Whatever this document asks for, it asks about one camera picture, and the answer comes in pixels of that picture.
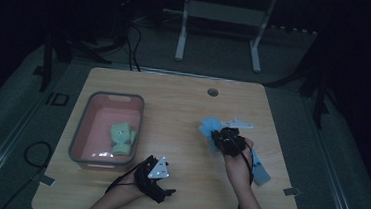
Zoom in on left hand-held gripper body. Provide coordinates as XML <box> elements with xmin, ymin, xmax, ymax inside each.
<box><xmin>132</xmin><ymin>153</ymin><xmax>172</xmax><ymax>205</ymax></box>

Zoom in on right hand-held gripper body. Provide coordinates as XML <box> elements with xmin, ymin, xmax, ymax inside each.
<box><xmin>209</xmin><ymin>116</ymin><xmax>256</xmax><ymax>159</ymax></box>

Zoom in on plain blue glove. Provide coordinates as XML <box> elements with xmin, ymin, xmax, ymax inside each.
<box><xmin>197</xmin><ymin>116</ymin><xmax>225</xmax><ymax>154</ymax></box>

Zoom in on blue glove with dots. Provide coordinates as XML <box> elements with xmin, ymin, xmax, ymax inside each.
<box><xmin>247</xmin><ymin>149</ymin><xmax>275</xmax><ymax>189</ymax></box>

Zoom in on green mitten with face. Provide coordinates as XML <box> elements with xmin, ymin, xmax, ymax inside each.
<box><xmin>106</xmin><ymin>121</ymin><xmax>134</xmax><ymax>156</ymax></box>

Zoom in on pink plastic basin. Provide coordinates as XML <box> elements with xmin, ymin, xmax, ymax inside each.
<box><xmin>66</xmin><ymin>89</ymin><xmax>146</xmax><ymax>174</ymax></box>

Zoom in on person's left hand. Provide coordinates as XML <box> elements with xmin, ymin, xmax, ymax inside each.
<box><xmin>108</xmin><ymin>169</ymin><xmax>151</xmax><ymax>205</ymax></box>

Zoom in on person's right hand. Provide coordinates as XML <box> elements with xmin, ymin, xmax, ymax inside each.
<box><xmin>221</xmin><ymin>135</ymin><xmax>258</xmax><ymax>188</ymax></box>

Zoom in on grey tape piece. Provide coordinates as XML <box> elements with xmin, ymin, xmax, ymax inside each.
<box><xmin>282</xmin><ymin>185</ymin><xmax>302</xmax><ymax>198</ymax></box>
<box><xmin>31</xmin><ymin>172</ymin><xmax>58</xmax><ymax>189</ymax></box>

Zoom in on black metal stand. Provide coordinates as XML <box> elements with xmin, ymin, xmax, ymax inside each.
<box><xmin>261</xmin><ymin>57</ymin><xmax>335</xmax><ymax>131</ymax></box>
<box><xmin>30</xmin><ymin>28</ymin><xmax>115</xmax><ymax>98</ymax></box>

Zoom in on white metal stand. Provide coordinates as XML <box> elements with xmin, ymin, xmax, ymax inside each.
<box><xmin>157</xmin><ymin>0</ymin><xmax>279</xmax><ymax>75</ymax></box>

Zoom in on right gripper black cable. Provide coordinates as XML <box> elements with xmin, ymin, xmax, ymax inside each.
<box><xmin>237</xmin><ymin>139</ymin><xmax>259</xmax><ymax>186</ymax></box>

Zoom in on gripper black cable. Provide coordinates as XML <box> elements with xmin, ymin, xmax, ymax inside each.
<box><xmin>104</xmin><ymin>164</ymin><xmax>144</xmax><ymax>197</ymax></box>
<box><xmin>237</xmin><ymin>139</ymin><xmax>259</xmax><ymax>186</ymax></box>

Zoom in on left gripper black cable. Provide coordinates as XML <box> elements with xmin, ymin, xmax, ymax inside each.
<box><xmin>104</xmin><ymin>164</ymin><xmax>144</xmax><ymax>197</ymax></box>

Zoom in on round table cable hole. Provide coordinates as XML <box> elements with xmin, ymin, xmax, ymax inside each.
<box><xmin>206</xmin><ymin>87</ymin><xmax>220</xmax><ymax>99</ymax></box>

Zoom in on black hanging cables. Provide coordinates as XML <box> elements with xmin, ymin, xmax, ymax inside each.
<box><xmin>123</xmin><ymin>22</ymin><xmax>146</xmax><ymax>73</ymax></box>

